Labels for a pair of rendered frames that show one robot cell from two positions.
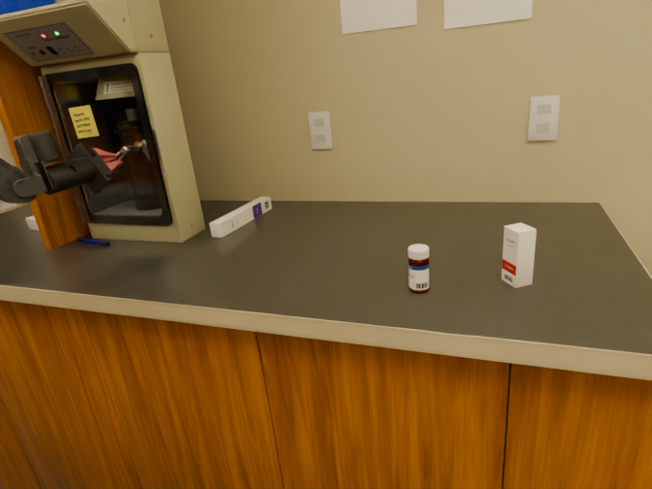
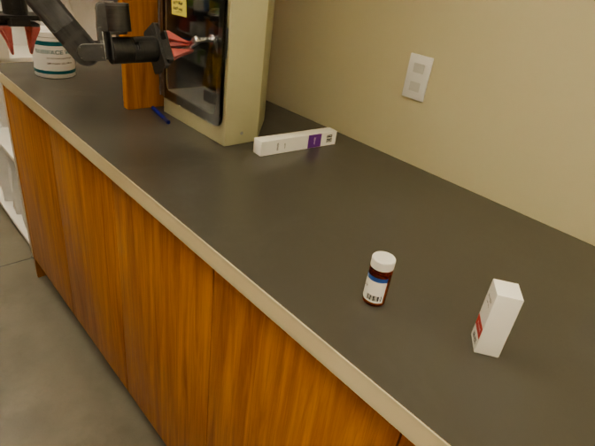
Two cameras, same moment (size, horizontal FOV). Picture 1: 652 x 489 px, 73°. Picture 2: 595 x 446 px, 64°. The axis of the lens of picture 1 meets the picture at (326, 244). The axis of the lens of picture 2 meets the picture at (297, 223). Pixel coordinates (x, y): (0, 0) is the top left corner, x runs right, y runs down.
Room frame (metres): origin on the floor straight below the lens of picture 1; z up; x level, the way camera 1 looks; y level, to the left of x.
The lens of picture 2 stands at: (0.09, -0.26, 1.41)
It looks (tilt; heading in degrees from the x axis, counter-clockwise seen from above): 29 degrees down; 22
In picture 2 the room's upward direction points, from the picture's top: 8 degrees clockwise
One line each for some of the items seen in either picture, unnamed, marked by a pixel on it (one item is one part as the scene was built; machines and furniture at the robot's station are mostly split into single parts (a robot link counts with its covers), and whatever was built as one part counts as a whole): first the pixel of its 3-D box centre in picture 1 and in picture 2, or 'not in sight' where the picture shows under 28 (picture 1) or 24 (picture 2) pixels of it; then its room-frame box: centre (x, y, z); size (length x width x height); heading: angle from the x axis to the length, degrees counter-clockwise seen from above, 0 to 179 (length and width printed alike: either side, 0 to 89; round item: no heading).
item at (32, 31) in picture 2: not in sight; (23, 34); (0.99, 0.93, 1.14); 0.07 x 0.07 x 0.09; 68
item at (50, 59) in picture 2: not in sight; (52, 51); (1.29, 1.19, 1.02); 0.13 x 0.13 x 0.15
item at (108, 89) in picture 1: (108, 151); (189, 35); (1.17, 0.53, 1.19); 0.30 x 0.01 x 0.40; 67
